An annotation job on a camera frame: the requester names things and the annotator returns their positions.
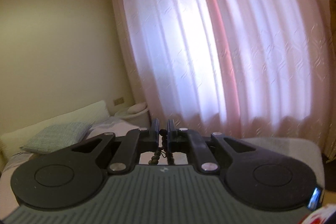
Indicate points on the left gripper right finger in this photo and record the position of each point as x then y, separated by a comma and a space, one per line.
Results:
193, 145

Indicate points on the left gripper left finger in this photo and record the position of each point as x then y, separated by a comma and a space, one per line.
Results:
133, 144

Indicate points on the folded pink blanket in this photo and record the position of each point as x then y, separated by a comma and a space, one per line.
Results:
118, 126

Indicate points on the white bedside table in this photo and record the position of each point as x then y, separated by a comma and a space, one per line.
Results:
140, 119

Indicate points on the grey checked pillow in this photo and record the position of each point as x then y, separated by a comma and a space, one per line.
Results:
56, 137

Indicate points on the pink sheer curtain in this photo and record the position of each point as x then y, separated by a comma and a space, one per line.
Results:
248, 68

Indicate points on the white headboard pillow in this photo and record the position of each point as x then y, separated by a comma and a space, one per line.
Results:
12, 142

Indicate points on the grey pink bedspread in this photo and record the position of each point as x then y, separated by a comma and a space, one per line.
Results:
300, 149

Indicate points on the wall power socket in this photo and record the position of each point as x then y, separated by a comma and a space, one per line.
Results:
118, 101

